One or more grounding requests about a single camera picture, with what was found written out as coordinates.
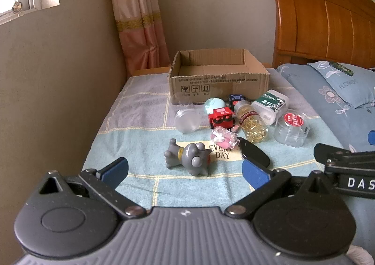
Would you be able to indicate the white cloth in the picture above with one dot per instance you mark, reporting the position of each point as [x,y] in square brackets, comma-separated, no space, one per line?
[361,256]

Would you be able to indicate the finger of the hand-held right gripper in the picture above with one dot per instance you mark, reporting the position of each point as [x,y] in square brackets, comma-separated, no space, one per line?
[372,137]
[331,152]

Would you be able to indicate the clear plastic jar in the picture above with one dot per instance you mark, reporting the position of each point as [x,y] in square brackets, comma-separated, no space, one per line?
[187,120]

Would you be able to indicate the dark patterned object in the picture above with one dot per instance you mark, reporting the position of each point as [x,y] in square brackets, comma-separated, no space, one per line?
[341,67]

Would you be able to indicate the black spotted fidget toy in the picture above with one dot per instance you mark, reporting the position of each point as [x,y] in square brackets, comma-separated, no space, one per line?
[235,98]

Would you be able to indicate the mint green ball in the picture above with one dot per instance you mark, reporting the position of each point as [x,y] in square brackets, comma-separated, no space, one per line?
[214,104]

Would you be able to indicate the white bottle with green label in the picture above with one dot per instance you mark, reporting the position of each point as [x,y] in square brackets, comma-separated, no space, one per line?
[271,105]

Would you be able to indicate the blue floral bed sheet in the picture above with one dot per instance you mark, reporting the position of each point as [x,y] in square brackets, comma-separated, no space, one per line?
[337,128]

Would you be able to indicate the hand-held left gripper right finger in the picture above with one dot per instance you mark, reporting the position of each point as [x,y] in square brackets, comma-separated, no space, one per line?
[253,175]

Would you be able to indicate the red toy car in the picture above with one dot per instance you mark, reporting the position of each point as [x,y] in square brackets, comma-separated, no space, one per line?
[221,117]

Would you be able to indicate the blue floral pillow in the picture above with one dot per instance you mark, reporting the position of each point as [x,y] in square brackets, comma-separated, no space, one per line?
[351,89]

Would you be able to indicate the bottle of yellow capsules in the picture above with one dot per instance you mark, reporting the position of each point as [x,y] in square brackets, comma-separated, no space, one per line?
[253,127]

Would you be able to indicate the pink curtain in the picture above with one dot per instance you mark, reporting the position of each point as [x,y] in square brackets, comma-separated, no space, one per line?
[137,19]

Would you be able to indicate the clear container with red label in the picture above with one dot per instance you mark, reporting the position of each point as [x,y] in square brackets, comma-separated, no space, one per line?
[291,128]

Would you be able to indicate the cardboard box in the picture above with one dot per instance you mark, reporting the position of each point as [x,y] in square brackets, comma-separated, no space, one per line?
[216,85]

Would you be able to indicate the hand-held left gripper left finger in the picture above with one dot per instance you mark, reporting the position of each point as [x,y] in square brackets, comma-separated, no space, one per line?
[115,171]

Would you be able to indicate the wooden headboard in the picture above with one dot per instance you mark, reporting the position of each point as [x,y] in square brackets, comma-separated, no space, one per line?
[322,19]

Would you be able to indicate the grey animal figurine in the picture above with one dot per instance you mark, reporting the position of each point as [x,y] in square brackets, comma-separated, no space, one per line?
[189,158]

